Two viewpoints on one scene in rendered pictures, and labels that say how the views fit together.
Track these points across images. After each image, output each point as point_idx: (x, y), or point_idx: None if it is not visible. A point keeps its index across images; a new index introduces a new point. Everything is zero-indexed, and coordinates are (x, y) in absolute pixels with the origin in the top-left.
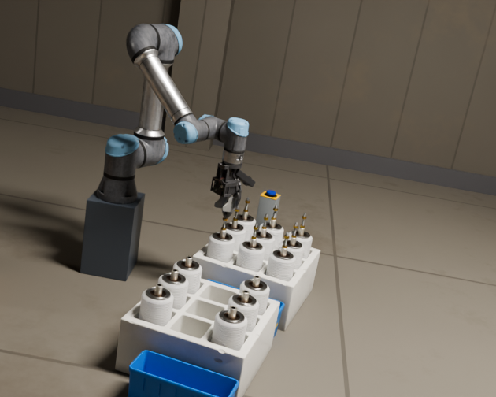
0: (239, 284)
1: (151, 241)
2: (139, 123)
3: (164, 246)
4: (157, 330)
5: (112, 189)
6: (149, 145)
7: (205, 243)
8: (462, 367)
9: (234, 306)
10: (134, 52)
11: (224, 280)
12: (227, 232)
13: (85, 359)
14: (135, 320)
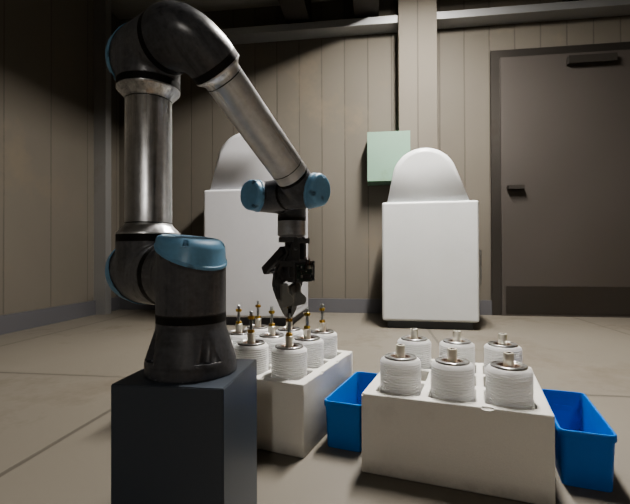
0: (331, 384)
1: (65, 498)
2: (150, 214)
3: (95, 482)
4: (545, 397)
5: (227, 342)
6: None
7: (97, 446)
8: (362, 358)
9: (499, 333)
10: (228, 48)
11: (324, 390)
12: (265, 348)
13: None
14: (545, 407)
